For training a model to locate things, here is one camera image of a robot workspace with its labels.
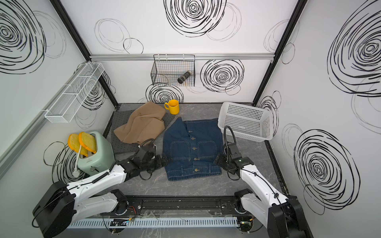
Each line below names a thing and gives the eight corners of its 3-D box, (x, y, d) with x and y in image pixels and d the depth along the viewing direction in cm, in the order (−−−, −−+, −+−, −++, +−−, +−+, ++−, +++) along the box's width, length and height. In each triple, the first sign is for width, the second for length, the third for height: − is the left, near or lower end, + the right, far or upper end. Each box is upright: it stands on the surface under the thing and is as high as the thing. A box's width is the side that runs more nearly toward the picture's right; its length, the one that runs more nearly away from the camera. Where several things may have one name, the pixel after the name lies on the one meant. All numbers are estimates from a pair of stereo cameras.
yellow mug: (165, 114, 115) (163, 107, 108) (166, 106, 120) (165, 99, 114) (179, 114, 115) (178, 107, 108) (179, 107, 121) (178, 99, 114)
